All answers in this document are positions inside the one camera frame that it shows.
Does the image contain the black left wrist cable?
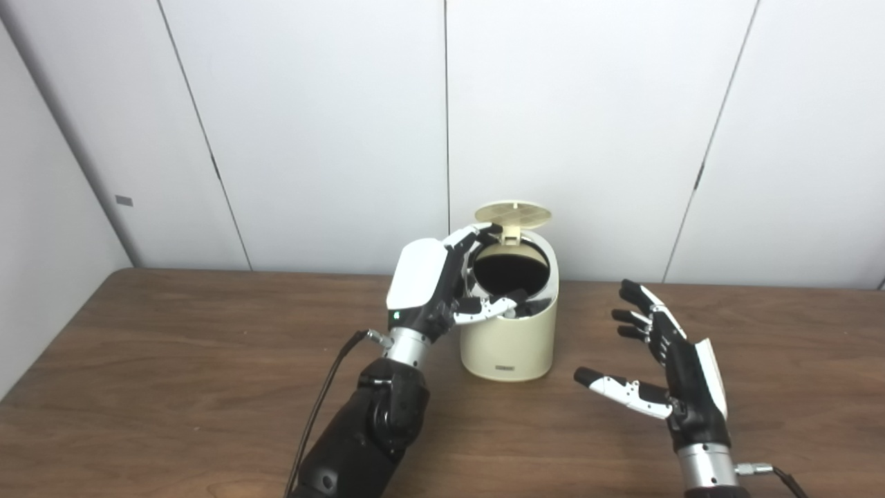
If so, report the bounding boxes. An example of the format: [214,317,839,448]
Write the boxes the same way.
[283,329,393,498]

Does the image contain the white and black left hand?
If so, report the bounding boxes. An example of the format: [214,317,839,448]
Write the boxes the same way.
[385,222,530,343]

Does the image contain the white and black right hand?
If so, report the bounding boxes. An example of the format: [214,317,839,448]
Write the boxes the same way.
[574,279,732,452]

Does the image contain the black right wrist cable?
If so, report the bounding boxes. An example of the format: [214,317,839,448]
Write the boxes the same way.
[734,462,810,498]

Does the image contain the cream-colored bin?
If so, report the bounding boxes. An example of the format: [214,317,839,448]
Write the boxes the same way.
[460,232,559,382]

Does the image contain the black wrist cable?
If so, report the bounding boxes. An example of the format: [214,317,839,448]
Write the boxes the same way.
[283,329,393,498]
[734,462,810,498]

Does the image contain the cream round bin lid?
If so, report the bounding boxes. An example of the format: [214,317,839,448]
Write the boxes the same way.
[474,201,553,243]

